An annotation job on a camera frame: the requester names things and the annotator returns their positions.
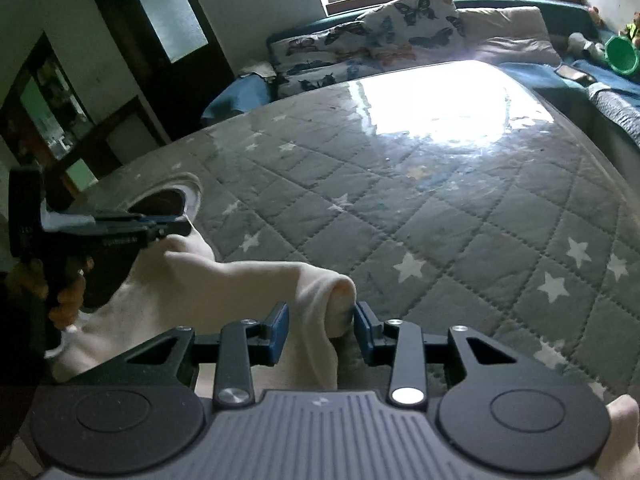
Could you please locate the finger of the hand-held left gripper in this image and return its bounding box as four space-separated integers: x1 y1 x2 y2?
92 212 186 227
135 223 193 251

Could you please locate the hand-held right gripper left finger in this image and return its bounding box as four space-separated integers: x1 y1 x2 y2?
125 302 291 409

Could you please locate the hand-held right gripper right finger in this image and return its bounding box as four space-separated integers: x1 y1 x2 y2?
352 301 518 407

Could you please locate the cream fleece garment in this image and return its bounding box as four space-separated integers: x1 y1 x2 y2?
47 232 358 391

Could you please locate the person's left hand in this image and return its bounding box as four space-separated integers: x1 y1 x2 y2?
7 257 96 332

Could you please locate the dark wooden display cabinet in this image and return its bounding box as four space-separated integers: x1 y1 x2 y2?
0 31 101 198

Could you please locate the blue blanket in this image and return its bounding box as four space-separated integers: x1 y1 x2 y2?
201 74 275 127

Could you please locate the white fluffy cloth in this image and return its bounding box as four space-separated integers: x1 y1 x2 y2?
239 61 277 82

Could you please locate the dark door with frosted glass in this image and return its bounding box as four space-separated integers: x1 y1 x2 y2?
87 0 236 147

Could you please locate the long butterfly print pillow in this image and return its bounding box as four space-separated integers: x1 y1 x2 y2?
269 22 416 101

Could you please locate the square butterfly print pillow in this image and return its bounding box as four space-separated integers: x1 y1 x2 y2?
361 0 468 61

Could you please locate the beige pillow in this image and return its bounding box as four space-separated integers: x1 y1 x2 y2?
457 6 563 68

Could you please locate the dark flat object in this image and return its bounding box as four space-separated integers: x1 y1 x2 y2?
556 64 597 85

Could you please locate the grey quilted blanket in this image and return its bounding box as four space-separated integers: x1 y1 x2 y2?
586 81 640 147

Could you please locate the teal bench sofa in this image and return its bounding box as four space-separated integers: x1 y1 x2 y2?
200 0 640 146

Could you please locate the grey stuffed toy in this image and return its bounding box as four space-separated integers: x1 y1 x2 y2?
566 31 609 59

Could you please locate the green plastic bucket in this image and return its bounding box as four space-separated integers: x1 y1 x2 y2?
604 34 640 77

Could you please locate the green yellow plush toy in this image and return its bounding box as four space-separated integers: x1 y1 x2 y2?
619 9 640 47

